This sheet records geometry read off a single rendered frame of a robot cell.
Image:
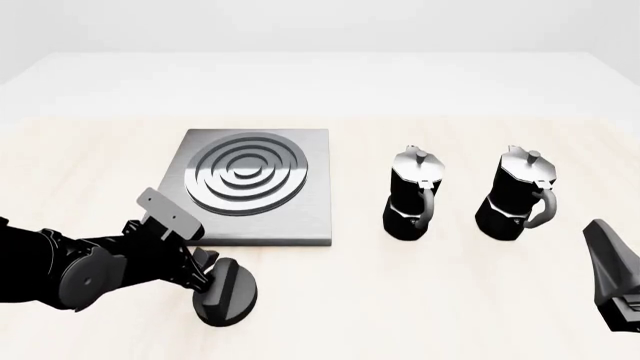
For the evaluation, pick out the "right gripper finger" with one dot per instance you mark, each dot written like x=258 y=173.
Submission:
x=607 y=255

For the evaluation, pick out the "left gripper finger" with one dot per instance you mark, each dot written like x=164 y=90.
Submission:
x=206 y=258
x=207 y=285

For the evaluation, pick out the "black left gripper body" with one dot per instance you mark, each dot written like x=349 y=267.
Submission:
x=181 y=267

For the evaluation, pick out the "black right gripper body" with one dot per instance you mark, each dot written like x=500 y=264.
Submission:
x=627 y=315

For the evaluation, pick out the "round black stove knob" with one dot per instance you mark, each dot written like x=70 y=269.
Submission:
x=235 y=292

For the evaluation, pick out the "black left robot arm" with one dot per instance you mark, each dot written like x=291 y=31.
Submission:
x=75 y=262

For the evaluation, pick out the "grey square stove plate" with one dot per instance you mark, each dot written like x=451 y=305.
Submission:
x=310 y=210

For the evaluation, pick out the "black and silver moka pot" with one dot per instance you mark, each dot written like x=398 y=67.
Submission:
x=405 y=210
x=500 y=210

